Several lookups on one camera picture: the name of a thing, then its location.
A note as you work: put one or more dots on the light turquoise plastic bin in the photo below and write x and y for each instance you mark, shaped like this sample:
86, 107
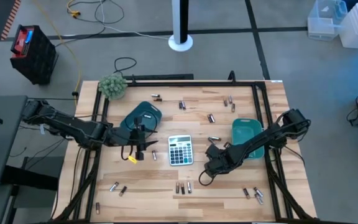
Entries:
244, 130

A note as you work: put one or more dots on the yellow tag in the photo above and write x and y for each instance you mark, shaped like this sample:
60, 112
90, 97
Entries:
132, 160

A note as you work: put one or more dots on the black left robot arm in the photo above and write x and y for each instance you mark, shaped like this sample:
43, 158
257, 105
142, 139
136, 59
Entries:
82, 130

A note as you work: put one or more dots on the silver desk calculator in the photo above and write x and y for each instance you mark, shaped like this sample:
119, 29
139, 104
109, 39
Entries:
180, 152

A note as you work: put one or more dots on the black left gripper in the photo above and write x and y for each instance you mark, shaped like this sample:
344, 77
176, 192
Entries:
126, 137

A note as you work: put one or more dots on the green artificial succulent plant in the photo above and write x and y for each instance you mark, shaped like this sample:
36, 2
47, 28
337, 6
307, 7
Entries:
113, 87

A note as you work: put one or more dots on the black aluminium table frame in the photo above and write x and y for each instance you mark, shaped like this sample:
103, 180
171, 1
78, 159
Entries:
204, 84

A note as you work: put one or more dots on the red and black toolbox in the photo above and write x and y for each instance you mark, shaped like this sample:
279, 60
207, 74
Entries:
36, 56

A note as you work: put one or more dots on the clear plastic storage box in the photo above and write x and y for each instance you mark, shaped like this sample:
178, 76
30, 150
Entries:
322, 28

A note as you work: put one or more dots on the black camera bracket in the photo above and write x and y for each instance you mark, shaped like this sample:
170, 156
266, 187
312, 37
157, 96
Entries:
232, 77

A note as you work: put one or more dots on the dark teal plastic bin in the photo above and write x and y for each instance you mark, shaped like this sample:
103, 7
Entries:
145, 109

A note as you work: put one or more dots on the black flat rail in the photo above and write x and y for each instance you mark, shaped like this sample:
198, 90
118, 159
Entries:
166, 76

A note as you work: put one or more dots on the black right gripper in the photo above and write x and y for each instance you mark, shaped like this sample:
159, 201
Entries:
216, 161

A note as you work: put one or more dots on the black desk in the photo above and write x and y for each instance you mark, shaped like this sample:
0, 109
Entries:
2, 149

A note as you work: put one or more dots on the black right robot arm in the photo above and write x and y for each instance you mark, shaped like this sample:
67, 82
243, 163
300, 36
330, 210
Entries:
253, 144

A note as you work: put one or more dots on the white label sticker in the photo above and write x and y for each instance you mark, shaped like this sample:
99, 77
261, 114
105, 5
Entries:
277, 81

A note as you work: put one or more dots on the white and black pole stand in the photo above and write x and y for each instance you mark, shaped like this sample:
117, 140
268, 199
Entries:
180, 18

